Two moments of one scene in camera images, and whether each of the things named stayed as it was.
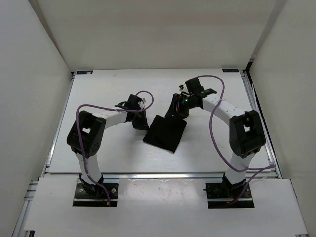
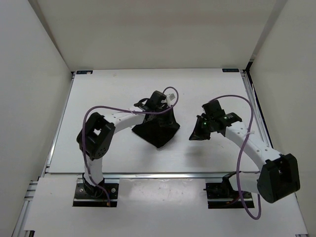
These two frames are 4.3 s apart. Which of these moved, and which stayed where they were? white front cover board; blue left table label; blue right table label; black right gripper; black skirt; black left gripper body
Moved: black right gripper; black skirt; black left gripper body
Stayed: white front cover board; blue right table label; blue left table label
